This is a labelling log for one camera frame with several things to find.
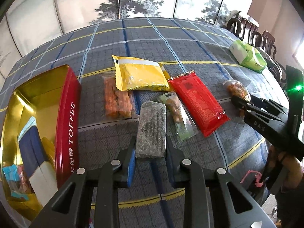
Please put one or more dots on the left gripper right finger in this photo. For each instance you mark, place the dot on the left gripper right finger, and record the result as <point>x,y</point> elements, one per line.
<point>173,158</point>

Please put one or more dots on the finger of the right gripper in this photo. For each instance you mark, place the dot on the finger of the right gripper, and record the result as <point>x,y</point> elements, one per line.
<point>268,105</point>
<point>255,115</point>

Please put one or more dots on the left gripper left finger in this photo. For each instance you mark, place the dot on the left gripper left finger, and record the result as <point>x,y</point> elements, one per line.
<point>126,172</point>

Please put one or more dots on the fried dough twist bag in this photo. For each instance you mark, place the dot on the fried dough twist bag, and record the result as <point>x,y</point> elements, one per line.
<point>240,96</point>

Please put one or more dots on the grey sesame bar packet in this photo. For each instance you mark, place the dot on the grey sesame bar packet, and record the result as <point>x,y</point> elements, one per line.
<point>151,135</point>

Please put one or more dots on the yellow leaf-print snack bag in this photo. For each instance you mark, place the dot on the yellow leaf-print snack bag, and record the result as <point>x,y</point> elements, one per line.
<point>49,149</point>

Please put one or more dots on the yellow snack bag white stripe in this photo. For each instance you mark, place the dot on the yellow snack bag white stripe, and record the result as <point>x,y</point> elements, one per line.
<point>136,74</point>

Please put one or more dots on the navy and light-blue snack pack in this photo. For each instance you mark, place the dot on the navy and light-blue snack pack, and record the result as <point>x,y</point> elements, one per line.
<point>37,166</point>

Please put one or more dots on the light blue snack packet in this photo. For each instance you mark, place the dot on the light blue snack packet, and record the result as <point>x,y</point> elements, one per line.
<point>12,178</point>

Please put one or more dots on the person right hand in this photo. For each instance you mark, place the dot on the person right hand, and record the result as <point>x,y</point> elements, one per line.
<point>291,163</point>

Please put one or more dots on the green nut snack packet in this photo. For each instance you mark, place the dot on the green nut snack packet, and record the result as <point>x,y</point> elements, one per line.
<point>185,126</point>

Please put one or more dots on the red snack packet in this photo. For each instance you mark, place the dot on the red snack packet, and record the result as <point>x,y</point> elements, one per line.
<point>203,107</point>

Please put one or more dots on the green tissue pack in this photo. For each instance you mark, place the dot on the green tissue pack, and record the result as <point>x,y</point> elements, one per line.
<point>248,56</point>

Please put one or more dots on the orange snack clear bag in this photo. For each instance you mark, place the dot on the orange snack clear bag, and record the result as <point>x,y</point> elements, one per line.
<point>119,105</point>

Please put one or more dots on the dark wooden chair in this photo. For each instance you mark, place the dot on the dark wooden chair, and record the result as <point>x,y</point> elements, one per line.
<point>243,26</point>
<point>265,44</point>

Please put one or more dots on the grey plaid tablecloth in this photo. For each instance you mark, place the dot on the grey plaid tablecloth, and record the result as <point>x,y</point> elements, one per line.
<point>219,168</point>

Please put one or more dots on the red gold toffee tin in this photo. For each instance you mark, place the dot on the red gold toffee tin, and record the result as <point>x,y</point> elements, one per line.
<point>53,98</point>

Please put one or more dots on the pink white wrapped candy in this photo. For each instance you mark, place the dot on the pink white wrapped candy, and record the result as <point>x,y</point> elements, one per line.
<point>25,187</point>

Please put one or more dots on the painted folding screen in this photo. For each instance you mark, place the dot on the painted folding screen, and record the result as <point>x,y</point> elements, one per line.
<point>27,24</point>

